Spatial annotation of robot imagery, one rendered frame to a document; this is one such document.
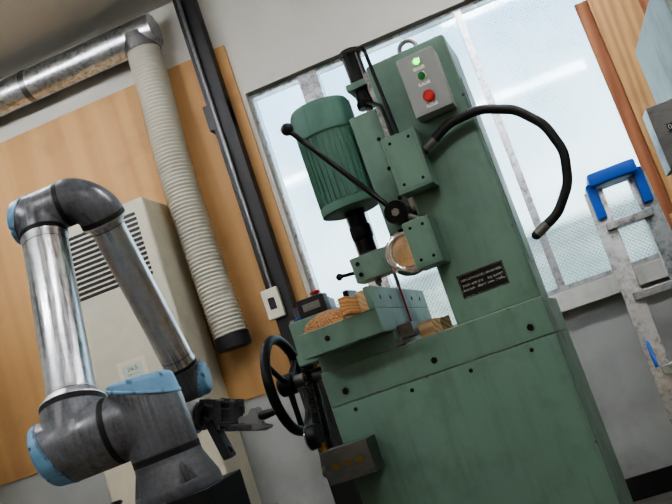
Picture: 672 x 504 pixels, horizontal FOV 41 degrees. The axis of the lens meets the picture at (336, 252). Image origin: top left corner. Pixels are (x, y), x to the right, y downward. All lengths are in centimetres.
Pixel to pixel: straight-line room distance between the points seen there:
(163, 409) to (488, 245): 89
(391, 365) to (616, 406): 170
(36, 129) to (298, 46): 132
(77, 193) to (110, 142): 204
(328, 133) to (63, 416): 100
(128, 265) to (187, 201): 162
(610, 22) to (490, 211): 168
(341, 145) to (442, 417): 77
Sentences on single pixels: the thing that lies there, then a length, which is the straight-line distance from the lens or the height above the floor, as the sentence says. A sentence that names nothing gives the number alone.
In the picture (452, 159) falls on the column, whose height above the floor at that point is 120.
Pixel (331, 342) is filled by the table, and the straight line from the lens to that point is 215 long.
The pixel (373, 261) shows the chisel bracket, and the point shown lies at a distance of 239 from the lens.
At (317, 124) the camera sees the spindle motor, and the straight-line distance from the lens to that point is 243.
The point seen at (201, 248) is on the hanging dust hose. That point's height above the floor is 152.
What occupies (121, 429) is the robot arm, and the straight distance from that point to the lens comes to 196.
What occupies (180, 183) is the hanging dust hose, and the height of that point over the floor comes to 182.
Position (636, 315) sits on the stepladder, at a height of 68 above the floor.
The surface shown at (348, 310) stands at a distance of 204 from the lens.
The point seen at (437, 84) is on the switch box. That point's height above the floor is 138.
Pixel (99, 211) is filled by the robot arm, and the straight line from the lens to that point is 226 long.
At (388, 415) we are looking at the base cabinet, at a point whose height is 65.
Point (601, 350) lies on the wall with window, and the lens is 373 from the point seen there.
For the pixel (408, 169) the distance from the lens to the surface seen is 223.
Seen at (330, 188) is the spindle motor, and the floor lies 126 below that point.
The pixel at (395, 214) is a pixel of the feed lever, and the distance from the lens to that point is 225.
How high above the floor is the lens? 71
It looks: 9 degrees up
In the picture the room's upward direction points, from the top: 19 degrees counter-clockwise
